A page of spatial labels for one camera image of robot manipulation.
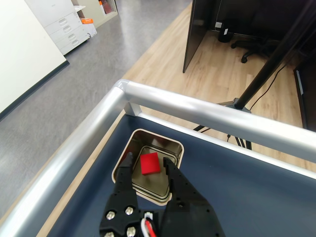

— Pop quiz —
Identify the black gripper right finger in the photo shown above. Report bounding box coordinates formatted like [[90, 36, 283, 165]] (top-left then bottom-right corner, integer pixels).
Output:
[[161, 157, 226, 237]]

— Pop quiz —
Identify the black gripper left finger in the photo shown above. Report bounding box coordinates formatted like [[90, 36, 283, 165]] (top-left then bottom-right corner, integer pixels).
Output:
[[99, 152, 144, 237]]

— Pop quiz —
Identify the red cube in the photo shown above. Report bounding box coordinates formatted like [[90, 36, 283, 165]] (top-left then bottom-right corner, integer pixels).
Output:
[[140, 152, 161, 176]]

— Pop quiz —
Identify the beige square metal container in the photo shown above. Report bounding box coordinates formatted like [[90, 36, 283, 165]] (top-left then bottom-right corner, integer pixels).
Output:
[[112, 128, 185, 207]]

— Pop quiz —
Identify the dark blue table mat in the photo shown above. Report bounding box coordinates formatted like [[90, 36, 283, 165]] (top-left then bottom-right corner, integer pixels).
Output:
[[45, 116, 316, 237]]

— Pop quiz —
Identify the black tripod stand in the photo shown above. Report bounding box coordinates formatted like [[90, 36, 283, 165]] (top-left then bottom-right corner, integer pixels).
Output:
[[192, 0, 316, 151]]

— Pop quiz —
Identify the dark furniture panel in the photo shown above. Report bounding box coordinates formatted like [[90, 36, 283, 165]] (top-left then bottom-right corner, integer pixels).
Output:
[[293, 61, 316, 130]]

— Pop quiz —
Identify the dark desk with partition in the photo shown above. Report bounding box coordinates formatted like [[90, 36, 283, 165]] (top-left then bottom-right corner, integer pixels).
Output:
[[182, 0, 316, 75]]

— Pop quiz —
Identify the white drawer cabinet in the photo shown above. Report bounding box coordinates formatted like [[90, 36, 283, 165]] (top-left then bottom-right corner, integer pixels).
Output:
[[24, 0, 97, 56]]

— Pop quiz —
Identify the black office chair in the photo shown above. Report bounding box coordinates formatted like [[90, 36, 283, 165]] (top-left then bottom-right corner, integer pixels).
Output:
[[231, 34, 275, 64]]

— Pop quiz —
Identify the beige cabinet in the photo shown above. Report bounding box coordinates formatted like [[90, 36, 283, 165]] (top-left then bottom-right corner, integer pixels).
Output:
[[71, 0, 119, 28]]

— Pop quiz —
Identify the black waste bin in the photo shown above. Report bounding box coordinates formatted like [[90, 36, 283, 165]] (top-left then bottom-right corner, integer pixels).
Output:
[[218, 26, 233, 43]]

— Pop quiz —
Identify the red white black servo cable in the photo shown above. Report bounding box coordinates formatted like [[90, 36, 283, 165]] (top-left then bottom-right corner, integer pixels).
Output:
[[141, 211, 158, 237]]

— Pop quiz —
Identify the black floor cable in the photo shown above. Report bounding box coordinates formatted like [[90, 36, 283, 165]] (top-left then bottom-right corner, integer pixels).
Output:
[[226, 63, 288, 143]]

